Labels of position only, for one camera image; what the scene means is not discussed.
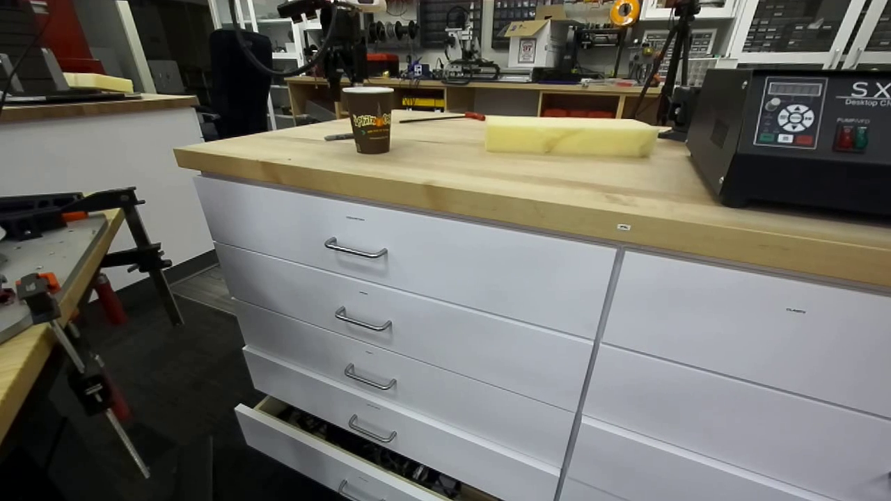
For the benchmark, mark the red cabinet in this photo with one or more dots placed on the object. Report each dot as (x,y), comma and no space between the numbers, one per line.
(70,31)

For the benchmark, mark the white framed dark panel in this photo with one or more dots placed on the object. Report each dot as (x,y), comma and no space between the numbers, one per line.
(795,23)

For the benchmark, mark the white cabinet with wooden top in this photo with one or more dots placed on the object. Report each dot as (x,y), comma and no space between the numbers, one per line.
(520,197)

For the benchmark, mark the white drawer holding dark tools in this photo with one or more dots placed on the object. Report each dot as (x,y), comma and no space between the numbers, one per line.
(307,454)

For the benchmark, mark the yellow foam block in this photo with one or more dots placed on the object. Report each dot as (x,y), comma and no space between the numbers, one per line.
(571,138)

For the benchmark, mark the yellow foam slab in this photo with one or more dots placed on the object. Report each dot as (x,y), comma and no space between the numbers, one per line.
(99,85)

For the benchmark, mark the black camera tripod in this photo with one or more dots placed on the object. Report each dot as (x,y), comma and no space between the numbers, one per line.
(673,56)

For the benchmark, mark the yellow round tool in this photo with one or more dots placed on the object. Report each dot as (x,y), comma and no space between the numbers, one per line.
(624,13)

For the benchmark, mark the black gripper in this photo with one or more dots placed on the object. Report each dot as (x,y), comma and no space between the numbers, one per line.
(341,30)

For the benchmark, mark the black office chair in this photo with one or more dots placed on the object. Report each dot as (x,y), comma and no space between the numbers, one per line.
(241,85)

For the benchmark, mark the white counter with wooden top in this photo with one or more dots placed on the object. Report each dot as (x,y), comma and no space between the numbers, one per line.
(101,167)

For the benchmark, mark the round metal screw insert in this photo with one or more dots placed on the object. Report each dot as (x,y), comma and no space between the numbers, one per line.
(624,227)

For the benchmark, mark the thin dark marker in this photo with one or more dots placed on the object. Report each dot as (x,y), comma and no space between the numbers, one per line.
(339,135)

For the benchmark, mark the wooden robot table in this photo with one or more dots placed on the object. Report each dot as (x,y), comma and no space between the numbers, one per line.
(30,364)

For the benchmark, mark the red toolbox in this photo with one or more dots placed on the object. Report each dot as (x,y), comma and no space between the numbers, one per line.
(380,62)

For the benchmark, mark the wide white cabinet drawer front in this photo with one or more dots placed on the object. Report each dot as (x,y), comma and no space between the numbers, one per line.
(649,475)
(742,426)
(762,323)

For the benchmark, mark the black and orange bar clamp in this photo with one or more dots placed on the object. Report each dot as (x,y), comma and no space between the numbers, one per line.
(84,371)
(130,241)

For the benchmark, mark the brown paper cup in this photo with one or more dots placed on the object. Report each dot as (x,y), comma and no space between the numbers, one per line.
(368,120)

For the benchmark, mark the black electronic controller box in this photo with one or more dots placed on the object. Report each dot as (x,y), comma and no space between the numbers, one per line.
(798,141)

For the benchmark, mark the wooden workbench with shelves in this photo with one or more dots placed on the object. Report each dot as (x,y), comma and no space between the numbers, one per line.
(520,92)

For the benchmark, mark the small model house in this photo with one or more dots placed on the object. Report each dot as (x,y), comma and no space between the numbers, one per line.
(529,45)

